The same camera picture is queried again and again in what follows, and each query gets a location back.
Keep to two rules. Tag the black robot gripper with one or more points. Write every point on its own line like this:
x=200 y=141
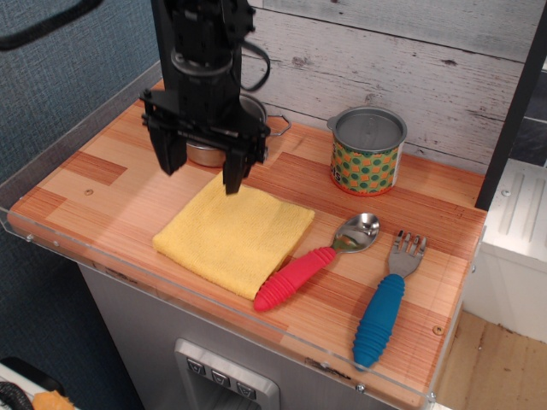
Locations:
x=205 y=108

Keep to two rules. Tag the yellow rag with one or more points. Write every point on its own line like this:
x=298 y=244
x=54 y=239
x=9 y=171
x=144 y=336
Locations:
x=235 y=241

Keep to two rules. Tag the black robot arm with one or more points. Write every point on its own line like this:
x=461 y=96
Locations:
x=201 y=45

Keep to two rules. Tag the small steel pot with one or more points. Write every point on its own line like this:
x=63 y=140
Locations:
x=208 y=156

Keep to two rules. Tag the patterned tin can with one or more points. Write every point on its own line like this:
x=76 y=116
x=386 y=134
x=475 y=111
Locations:
x=366 y=150

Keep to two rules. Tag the grey toy fridge cabinet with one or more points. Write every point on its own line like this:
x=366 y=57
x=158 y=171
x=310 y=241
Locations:
x=145 y=329

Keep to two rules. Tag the clear acrylic table guard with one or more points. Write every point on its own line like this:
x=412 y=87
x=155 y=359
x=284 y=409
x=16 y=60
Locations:
x=97 y=196

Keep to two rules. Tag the silver dispenser button panel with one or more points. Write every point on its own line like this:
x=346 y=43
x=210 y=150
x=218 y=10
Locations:
x=214 y=382

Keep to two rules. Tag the orange object at corner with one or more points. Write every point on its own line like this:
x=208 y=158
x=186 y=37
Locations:
x=51 y=400

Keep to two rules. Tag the white toy appliance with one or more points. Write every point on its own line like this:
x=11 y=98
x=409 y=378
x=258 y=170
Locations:
x=507 y=282

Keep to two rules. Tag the black left frame post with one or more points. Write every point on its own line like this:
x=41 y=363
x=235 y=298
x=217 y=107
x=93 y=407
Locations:
x=165 y=42

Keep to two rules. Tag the black frame post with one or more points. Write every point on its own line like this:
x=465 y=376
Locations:
x=165 y=42
x=517 y=109

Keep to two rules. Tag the red handled spoon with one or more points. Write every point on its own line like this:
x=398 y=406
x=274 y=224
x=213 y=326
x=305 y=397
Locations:
x=353 y=236

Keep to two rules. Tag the blue handled fork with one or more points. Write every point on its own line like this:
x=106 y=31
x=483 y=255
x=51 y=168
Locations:
x=376 y=325

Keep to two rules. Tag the black right frame post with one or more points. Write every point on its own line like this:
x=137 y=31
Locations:
x=517 y=109

